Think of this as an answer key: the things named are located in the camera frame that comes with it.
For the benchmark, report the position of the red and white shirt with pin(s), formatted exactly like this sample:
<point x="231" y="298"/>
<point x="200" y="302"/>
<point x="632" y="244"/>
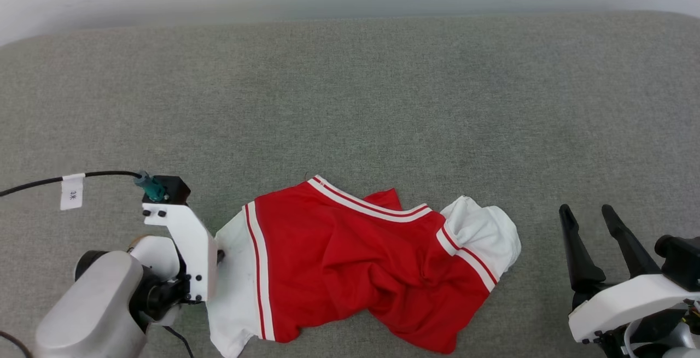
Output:
<point x="339" y="259"/>

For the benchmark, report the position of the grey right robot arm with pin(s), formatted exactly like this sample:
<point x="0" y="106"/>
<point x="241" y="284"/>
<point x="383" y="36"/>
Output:
<point x="683" y="351"/>

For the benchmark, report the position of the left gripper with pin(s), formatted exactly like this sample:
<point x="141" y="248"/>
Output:
<point x="158" y="259"/>

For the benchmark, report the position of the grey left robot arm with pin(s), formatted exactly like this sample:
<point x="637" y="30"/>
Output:
<point x="93" y="309"/>

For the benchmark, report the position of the grey fabric sofa seat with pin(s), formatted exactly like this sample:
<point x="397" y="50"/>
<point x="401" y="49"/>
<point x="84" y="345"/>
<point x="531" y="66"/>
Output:
<point x="383" y="101"/>

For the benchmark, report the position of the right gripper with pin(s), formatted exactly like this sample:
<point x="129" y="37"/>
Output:
<point x="653" y="330"/>

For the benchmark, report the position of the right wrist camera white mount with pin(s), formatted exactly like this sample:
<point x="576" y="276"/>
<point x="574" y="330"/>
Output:
<point x="629" y="298"/>

